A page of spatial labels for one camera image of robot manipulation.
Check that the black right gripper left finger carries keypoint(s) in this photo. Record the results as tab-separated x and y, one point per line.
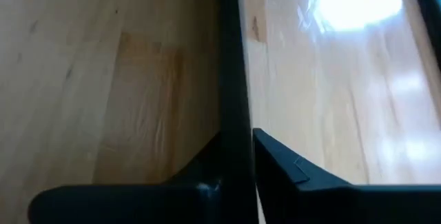
120	206

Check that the black duct cover strip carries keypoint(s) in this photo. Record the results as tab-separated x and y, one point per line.
237	79

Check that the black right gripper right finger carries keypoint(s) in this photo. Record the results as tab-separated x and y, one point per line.
344	206

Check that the black aluminium frame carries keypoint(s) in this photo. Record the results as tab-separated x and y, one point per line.
430	10

